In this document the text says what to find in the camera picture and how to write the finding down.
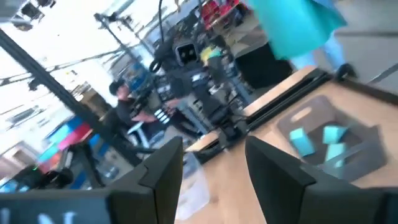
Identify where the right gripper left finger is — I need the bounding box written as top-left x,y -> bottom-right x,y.
107,136 -> 184,224

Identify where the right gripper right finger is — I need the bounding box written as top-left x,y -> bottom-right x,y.
244,136 -> 386,224

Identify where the long teal foam block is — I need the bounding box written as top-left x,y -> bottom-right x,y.
325,142 -> 348,169

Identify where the clear plastic bin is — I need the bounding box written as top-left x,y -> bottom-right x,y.
175,151 -> 211,221

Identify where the person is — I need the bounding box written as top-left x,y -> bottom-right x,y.
108,79 -> 175,133
247,0 -> 348,71

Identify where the grey translucent plastic bin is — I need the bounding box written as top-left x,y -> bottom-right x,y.
275,95 -> 389,184

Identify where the pink storage bin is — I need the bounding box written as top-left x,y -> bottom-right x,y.
57,122 -> 94,152

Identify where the blue storage bin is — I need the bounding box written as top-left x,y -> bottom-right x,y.
46,116 -> 82,147

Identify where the black floor cabinet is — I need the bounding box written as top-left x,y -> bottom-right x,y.
234,42 -> 295,91

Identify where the black corner clamp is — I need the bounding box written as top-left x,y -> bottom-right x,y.
336,63 -> 359,80

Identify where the red storage bin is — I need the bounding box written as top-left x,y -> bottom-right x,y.
200,0 -> 241,23

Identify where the black aluminium rig frame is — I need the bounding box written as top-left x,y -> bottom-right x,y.
0,27 -> 398,167

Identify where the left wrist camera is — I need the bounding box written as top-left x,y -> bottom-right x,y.
174,42 -> 200,67

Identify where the black hanging cable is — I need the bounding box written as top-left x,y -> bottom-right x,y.
148,0 -> 166,73

